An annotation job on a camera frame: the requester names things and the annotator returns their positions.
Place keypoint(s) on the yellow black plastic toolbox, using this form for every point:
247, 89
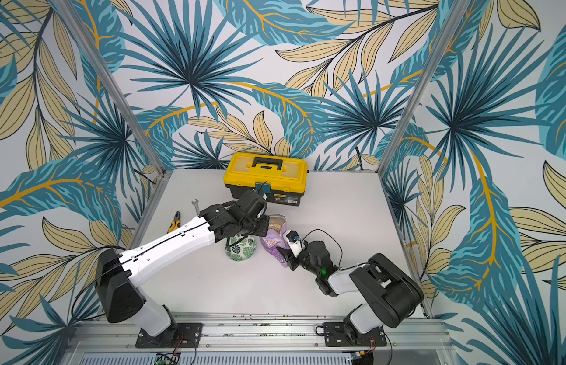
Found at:
286, 176

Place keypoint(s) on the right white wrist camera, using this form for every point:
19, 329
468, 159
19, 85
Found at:
294, 242

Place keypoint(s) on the left aluminium frame post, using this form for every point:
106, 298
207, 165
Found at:
78, 30

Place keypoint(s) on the purple oats bag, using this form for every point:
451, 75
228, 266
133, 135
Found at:
276, 238

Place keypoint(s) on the aluminium frame post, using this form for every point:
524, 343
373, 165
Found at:
78, 30
427, 72

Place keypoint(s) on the silver open-end wrench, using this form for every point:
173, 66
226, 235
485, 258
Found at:
195, 204

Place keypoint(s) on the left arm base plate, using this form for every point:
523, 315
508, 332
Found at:
186, 335

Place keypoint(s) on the right aluminium frame post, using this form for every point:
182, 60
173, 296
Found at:
427, 72

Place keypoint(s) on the aluminium mounting rail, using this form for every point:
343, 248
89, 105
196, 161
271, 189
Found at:
256, 332

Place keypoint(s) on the green leaf pattern bowl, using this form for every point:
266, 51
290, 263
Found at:
240, 248

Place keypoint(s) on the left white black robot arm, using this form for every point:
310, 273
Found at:
120, 275

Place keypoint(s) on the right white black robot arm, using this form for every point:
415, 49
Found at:
390, 295

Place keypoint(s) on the yellow black pliers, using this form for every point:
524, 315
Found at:
175, 224

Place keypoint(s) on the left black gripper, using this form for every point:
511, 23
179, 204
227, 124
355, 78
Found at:
260, 221

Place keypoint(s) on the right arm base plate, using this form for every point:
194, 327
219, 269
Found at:
342, 334

